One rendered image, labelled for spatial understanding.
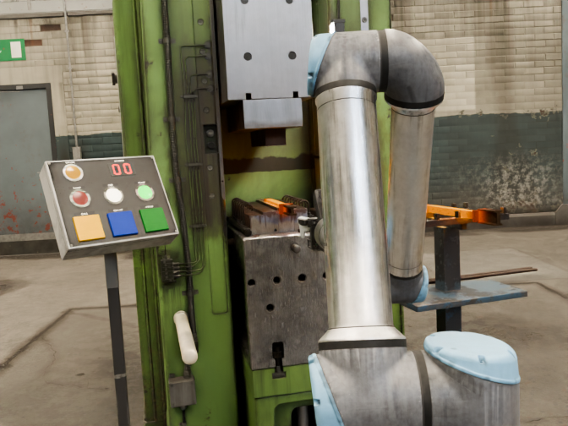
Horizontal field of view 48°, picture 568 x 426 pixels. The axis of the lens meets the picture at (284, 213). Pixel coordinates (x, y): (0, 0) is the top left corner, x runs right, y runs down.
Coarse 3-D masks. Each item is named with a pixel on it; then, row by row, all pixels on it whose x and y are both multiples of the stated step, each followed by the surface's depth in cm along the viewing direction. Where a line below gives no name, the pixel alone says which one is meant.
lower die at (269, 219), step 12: (252, 204) 245; (264, 204) 238; (252, 216) 212; (264, 216) 213; (276, 216) 214; (288, 216) 215; (252, 228) 212; (264, 228) 213; (276, 228) 214; (288, 228) 215
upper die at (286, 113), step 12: (228, 108) 243; (240, 108) 214; (252, 108) 209; (264, 108) 210; (276, 108) 210; (288, 108) 211; (300, 108) 212; (228, 120) 245; (240, 120) 216; (252, 120) 209; (264, 120) 210; (276, 120) 211; (288, 120) 212; (300, 120) 213; (228, 132) 248; (240, 132) 248
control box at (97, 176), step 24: (48, 168) 180; (96, 168) 188; (120, 168) 192; (144, 168) 196; (48, 192) 181; (72, 192) 180; (96, 192) 184; (120, 192) 188; (72, 216) 177; (168, 216) 193; (72, 240) 174; (96, 240) 177; (120, 240) 181; (144, 240) 186; (168, 240) 194
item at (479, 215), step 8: (432, 208) 213; (440, 208) 208; (448, 208) 204; (456, 208) 203; (464, 216) 196; (472, 216) 190; (480, 216) 189; (488, 216) 186; (496, 216) 182; (488, 224) 185; (496, 224) 182
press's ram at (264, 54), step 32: (224, 0) 204; (256, 0) 206; (288, 0) 208; (224, 32) 205; (256, 32) 207; (288, 32) 209; (224, 64) 208; (256, 64) 208; (288, 64) 210; (224, 96) 214; (256, 96) 209; (288, 96) 211
